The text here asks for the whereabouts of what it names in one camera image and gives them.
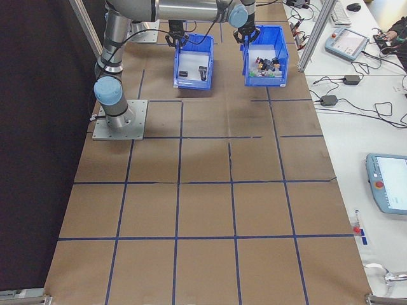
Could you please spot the black power adapter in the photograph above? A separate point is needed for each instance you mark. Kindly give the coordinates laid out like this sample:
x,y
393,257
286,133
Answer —
x,y
328,100
351,79

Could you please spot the black frame cover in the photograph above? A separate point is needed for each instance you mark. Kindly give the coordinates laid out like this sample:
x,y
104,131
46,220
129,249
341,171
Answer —
x,y
31,127

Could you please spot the blue bin with batteries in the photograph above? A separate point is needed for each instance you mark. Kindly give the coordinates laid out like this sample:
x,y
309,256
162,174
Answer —
x,y
194,84

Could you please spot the black selector switch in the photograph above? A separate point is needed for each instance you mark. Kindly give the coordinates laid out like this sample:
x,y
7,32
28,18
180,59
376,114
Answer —
x,y
275,60

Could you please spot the blue bin with push buttons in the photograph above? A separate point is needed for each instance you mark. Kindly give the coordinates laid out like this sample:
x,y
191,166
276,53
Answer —
x,y
267,82

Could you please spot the green push button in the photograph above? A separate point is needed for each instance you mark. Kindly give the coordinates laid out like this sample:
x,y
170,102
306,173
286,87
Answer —
x,y
253,74

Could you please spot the black computer mouse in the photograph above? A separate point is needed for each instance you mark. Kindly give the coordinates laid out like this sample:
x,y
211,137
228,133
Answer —
x,y
353,6

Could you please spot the aluminium corner bar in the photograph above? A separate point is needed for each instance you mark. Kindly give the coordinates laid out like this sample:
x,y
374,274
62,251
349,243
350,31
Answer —
x,y
25,298
381,300

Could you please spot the aluminium profile post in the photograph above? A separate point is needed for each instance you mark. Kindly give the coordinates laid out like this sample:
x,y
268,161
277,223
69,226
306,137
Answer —
x,y
313,41

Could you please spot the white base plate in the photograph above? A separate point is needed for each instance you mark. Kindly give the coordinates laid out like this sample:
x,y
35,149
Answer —
x,y
136,127
149,36

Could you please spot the orange grey adapter box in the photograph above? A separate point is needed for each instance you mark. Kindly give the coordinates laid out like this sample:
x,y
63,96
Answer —
x,y
294,25
300,38

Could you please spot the grey blue teach pendant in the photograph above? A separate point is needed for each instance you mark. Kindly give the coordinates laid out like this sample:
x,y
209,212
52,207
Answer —
x,y
388,184
346,44

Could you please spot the white silver push button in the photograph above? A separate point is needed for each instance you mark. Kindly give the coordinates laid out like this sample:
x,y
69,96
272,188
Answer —
x,y
261,75

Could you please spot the white keyboard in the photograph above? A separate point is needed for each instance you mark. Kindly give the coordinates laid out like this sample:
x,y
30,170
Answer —
x,y
341,14

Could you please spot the yellow push button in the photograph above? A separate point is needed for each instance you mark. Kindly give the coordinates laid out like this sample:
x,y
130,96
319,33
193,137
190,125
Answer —
x,y
260,66

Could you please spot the blue tape piece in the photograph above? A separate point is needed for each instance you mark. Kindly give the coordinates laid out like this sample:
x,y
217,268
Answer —
x,y
365,240

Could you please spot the orange tipped switch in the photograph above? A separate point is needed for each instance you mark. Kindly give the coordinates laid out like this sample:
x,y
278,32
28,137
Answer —
x,y
277,67

